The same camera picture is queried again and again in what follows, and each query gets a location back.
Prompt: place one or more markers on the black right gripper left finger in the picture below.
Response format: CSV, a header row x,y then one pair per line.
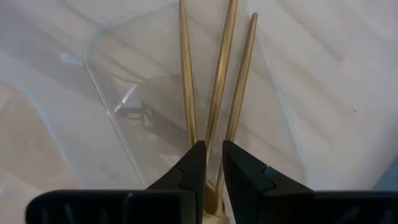
x,y
180,193

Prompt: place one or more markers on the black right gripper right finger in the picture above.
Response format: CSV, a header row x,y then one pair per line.
x,y
264,193

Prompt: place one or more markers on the gold spoon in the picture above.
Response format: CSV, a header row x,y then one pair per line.
x,y
221,68
188,77
242,77

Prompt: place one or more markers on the clear plastic bin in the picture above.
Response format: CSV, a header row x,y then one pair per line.
x,y
149,62

